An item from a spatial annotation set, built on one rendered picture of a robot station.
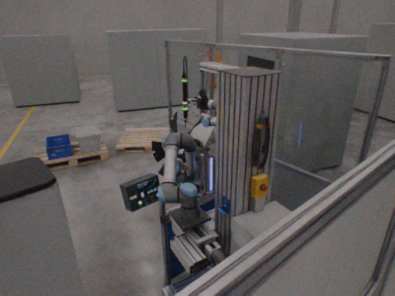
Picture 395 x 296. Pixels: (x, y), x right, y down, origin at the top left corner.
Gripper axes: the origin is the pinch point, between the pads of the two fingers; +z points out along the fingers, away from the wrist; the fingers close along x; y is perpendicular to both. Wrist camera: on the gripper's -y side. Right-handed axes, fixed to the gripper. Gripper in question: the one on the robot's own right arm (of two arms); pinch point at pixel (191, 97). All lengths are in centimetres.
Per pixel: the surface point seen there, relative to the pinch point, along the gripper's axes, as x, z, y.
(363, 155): 47, -132, 34
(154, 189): -69, -23, 50
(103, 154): 62, 264, 155
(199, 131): 33, 18, 45
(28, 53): 158, 731, 19
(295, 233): -151, -150, -33
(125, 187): -88, -15, 41
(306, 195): 54, -93, 89
